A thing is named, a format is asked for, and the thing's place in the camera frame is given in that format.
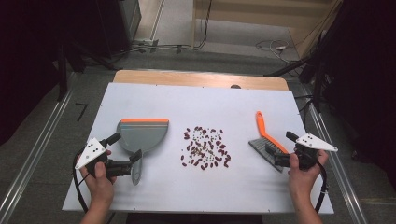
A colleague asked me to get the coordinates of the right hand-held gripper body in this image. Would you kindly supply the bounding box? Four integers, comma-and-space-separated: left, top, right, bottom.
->
293, 133, 339, 171

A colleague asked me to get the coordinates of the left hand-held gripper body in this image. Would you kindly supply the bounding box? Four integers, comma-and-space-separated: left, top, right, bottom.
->
74, 137, 118, 179

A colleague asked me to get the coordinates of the grey dustpan with orange edge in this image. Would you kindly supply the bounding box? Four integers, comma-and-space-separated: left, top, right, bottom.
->
116, 118, 170, 187

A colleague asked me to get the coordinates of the orange-handled grey brush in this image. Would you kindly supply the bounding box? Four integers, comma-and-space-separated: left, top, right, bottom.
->
247, 110, 290, 173

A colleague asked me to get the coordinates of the pile of red and green beans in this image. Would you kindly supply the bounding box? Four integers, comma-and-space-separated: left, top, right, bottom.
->
180, 125, 233, 171

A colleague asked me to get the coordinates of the person's right hand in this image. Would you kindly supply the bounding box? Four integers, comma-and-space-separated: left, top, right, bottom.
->
288, 149, 330, 199

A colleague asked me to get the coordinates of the person's left hand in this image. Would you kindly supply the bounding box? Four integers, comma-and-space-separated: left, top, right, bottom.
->
78, 149, 118, 204

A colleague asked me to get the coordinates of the black metal stand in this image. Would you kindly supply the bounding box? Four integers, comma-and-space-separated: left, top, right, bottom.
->
55, 38, 120, 102
263, 31, 331, 114

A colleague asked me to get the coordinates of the dark curtain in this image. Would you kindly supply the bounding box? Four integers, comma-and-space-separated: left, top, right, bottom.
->
0, 0, 130, 147
320, 0, 396, 190

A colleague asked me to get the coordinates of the white board cover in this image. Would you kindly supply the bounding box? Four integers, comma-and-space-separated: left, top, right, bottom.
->
62, 81, 335, 216

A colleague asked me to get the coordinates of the grey power strip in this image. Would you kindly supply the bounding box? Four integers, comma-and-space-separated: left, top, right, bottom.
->
132, 37, 160, 54

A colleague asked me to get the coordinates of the wooden table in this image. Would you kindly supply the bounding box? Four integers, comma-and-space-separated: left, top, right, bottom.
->
112, 69, 290, 91

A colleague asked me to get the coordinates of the dark grey cabinet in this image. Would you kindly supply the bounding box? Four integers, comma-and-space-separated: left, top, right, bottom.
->
117, 0, 143, 43

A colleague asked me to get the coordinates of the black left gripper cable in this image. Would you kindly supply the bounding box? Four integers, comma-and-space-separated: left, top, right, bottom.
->
72, 148, 92, 215

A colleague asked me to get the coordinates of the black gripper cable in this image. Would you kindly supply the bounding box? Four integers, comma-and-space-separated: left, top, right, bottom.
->
72, 148, 92, 215
313, 160, 331, 215

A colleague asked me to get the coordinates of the metal floor rail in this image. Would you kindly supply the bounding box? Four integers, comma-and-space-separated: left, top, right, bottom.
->
0, 72, 78, 224
303, 92, 369, 224

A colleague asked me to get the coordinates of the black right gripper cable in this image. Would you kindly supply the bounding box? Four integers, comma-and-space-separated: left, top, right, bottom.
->
313, 160, 331, 215

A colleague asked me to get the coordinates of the white floor cable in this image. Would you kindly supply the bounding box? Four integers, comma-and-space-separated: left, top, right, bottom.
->
255, 38, 301, 64

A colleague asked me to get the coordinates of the grey floor cable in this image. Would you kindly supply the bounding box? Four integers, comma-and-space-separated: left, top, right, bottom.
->
116, 42, 194, 56

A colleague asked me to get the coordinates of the black hanging cable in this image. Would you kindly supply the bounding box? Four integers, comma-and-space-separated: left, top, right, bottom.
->
191, 0, 214, 51

